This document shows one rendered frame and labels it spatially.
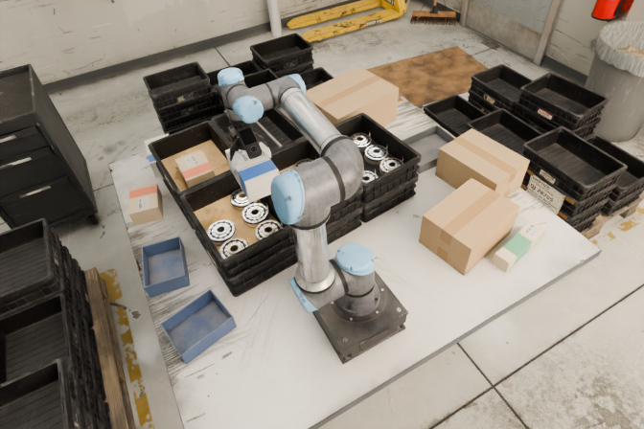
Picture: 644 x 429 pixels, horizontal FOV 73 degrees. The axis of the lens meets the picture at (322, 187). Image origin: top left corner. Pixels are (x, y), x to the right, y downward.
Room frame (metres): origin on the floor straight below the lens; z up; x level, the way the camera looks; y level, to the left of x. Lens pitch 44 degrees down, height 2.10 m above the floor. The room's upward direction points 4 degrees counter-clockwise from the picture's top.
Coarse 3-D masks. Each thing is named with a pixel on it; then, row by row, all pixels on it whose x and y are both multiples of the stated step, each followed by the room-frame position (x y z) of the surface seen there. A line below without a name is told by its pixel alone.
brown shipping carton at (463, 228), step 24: (456, 192) 1.18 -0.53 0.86; (480, 192) 1.17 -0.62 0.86; (432, 216) 1.06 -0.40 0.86; (456, 216) 1.05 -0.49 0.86; (480, 216) 1.05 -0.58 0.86; (504, 216) 1.04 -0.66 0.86; (432, 240) 1.03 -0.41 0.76; (456, 240) 0.95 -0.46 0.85; (480, 240) 0.94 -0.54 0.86; (456, 264) 0.93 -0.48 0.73
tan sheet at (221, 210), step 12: (216, 204) 1.24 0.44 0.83; (228, 204) 1.24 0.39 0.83; (204, 216) 1.18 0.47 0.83; (216, 216) 1.18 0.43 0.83; (228, 216) 1.17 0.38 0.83; (240, 216) 1.17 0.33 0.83; (204, 228) 1.12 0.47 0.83; (240, 228) 1.11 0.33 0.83; (252, 228) 1.10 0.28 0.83; (252, 240) 1.04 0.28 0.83
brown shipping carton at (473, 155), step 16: (448, 144) 1.48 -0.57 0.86; (464, 144) 1.47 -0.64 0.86; (480, 144) 1.46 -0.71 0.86; (496, 144) 1.45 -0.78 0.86; (448, 160) 1.40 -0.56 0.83; (464, 160) 1.36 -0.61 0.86; (480, 160) 1.36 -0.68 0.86; (496, 160) 1.35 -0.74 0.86; (512, 160) 1.34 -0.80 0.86; (528, 160) 1.33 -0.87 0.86; (448, 176) 1.39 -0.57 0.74; (464, 176) 1.33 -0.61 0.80; (480, 176) 1.27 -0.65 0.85; (496, 176) 1.25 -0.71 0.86; (512, 176) 1.27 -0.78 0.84; (512, 192) 1.30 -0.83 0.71
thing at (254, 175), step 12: (264, 156) 1.16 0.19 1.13; (240, 168) 1.11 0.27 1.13; (252, 168) 1.10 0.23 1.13; (264, 168) 1.10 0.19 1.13; (276, 168) 1.10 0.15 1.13; (240, 180) 1.09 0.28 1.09; (252, 180) 1.04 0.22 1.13; (264, 180) 1.06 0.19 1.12; (252, 192) 1.04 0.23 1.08; (264, 192) 1.05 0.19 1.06
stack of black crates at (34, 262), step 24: (0, 240) 1.38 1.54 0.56; (24, 240) 1.41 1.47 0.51; (48, 240) 1.33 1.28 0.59; (0, 264) 1.29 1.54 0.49; (24, 264) 1.28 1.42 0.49; (48, 264) 1.20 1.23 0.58; (72, 264) 1.40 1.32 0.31; (0, 288) 1.15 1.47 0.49; (24, 288) 1.07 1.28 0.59; (48, 288) 1.11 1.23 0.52; (72, 288) 1.21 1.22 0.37; (0, 312) 1.02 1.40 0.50
